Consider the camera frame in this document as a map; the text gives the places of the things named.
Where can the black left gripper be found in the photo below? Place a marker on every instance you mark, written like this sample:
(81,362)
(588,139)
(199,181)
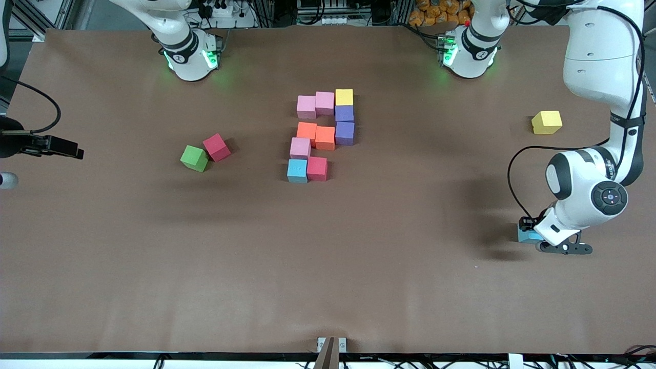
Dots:
(526,224)

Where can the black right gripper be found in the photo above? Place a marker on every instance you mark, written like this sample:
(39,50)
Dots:
(11,144)

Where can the blue foam block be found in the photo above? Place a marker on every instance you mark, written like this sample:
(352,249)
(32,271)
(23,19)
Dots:
(297,171)
(525,237)

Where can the purple foam block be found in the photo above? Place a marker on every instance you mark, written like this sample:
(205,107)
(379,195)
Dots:
(345,134)
(345,114)

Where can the red foam block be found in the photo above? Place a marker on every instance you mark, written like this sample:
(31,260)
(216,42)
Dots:
(216,147)
(317,169)

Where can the orange foam block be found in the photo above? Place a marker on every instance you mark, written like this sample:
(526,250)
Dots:
(306,130)
(325,138)

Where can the yellow foam block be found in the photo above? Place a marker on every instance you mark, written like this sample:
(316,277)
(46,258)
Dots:
(547,123)
(344,97)

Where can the pink foam block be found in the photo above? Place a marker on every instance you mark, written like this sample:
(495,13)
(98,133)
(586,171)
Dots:
(306,107)
(300,148)
(325,103)

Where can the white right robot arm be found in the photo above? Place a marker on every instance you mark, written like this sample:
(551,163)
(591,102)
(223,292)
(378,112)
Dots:
(187,56)

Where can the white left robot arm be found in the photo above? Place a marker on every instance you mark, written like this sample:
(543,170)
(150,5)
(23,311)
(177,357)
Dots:
(589,195)

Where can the green foam block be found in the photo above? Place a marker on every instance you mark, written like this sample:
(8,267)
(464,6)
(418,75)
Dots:
(193,156)

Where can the white power strip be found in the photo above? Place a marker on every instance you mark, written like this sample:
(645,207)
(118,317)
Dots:
(224,11)

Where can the large table cover mat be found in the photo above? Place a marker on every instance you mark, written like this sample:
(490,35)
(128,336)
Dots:
(307,266)

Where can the bag of orange items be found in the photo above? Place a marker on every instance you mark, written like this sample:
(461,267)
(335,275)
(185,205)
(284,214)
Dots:
(435,13)

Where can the black electronics rack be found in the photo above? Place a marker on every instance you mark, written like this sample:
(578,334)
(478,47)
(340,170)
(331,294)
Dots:
(353,10)

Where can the aluminium frame profile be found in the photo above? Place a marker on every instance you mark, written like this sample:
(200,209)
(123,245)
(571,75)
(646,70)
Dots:
(35,35)

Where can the metal clamp bracket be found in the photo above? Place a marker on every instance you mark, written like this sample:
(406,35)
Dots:
(328,356)

